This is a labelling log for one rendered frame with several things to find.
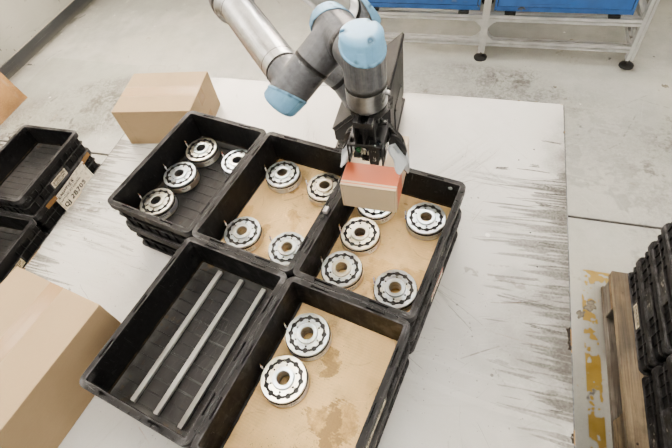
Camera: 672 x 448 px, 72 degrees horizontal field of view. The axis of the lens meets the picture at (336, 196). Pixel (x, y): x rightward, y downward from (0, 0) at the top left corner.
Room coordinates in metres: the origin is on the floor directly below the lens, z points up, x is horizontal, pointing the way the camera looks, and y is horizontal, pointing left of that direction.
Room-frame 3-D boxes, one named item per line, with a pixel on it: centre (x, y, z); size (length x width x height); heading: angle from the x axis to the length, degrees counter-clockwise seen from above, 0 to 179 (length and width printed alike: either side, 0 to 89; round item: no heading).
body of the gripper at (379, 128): (0.66, -0.09, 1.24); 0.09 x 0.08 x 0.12; 156
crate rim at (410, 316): (0.64, -0.10, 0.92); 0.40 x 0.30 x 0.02; 146
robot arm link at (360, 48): (0.67, -0.09, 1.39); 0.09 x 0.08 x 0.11; 16
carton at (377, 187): (0.68, -0.10, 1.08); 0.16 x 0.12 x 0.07; 156
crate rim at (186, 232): (0.97, 0.40, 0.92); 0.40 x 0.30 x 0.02; 146
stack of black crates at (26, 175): (1.55, 1.28, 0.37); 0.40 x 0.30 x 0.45; 156
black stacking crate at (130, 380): (0.48, 0.38, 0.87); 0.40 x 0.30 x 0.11; 146
